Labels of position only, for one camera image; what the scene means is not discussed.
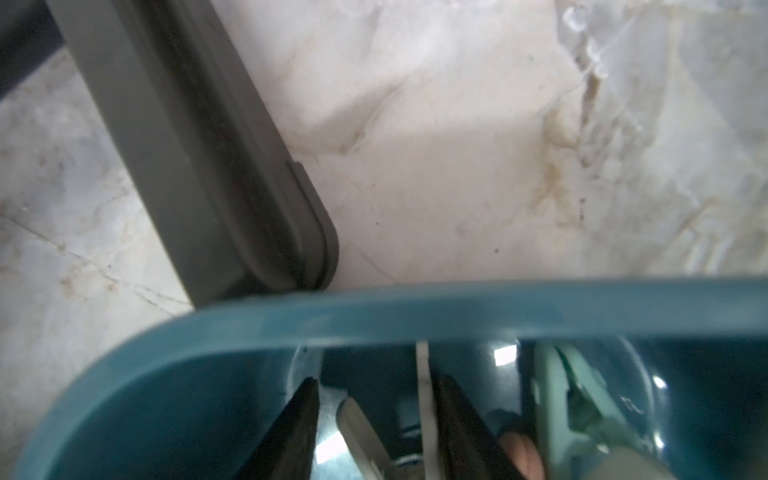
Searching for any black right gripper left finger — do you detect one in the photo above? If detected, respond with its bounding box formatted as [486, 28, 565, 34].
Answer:
[235, 377, 320, 480]

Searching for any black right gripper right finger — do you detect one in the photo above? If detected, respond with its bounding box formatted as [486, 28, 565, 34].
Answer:
[433, 373, 524, 480]

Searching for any dark teal clothespin bin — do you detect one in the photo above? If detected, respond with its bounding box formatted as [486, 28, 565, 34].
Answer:
[15, 278, 767, 479]

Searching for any dark grey clothes rack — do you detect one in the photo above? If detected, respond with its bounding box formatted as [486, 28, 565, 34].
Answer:
[1, 1, 339, 307]

